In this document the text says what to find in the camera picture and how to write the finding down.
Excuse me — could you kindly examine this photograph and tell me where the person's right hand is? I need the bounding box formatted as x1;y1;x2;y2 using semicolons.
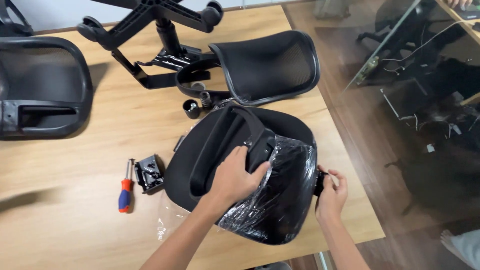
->
316;164;349;226

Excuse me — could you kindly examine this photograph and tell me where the person's left hand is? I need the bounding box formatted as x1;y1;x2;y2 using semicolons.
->
202;145;271;217

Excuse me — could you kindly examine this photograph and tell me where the black plastic armrest piece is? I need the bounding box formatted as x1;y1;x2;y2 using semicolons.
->
313;170;329;197

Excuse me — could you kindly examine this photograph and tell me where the black chair armrest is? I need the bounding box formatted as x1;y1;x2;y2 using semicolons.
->
189;105;277;199

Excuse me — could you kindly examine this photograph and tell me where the black chair seat cushion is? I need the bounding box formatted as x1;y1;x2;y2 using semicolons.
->
164;105;319;246

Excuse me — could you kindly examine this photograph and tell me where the clear plastic wrap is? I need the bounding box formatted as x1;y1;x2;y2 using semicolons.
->
157;133;319;244

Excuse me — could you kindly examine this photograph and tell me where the black cylinder cap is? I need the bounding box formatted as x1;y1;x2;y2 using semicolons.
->
182;99;202;120

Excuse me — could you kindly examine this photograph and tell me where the black coil spring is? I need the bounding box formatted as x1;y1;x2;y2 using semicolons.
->
199;91;213;110

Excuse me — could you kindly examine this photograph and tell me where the black curved plastic band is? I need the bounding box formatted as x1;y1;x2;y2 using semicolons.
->
175;56;233;100

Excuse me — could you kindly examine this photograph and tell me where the black mesh chair headrest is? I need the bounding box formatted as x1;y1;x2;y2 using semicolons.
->
208;30;320;107

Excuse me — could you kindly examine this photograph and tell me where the black metal seat mechanism plate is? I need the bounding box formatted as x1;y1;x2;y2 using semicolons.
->
137;44;206;73

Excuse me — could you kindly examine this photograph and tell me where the black gas lift cylinder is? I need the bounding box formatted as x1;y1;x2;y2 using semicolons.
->
155;18;185;58

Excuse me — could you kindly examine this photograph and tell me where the black chair base with casters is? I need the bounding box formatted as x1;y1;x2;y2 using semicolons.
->
77;0;224;52

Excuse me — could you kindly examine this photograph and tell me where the black office chair behind glass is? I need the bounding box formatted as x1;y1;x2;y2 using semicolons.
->
356;0;467;59

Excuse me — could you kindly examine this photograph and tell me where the large black mesh chair backrest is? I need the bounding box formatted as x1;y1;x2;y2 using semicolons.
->
0;36;94;140

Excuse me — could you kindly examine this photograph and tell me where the black bracket in plastic bag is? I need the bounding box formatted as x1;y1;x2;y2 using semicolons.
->
134;154;166;194

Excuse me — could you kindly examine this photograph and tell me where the orange blue handled screwdriver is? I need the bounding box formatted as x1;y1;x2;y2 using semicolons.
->
118;158;136;214

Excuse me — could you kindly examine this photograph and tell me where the black angled armrest bracket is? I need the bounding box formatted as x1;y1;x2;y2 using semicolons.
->
111;48;211;91

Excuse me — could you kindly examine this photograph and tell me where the metal glass partition frame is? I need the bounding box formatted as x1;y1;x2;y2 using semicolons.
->
344;0;433;91

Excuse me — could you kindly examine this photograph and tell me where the wooden desk with cables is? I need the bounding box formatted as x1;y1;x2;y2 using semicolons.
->
435;0;480;46

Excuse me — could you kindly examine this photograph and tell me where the black chair frame part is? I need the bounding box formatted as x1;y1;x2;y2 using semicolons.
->
0;0;34;37

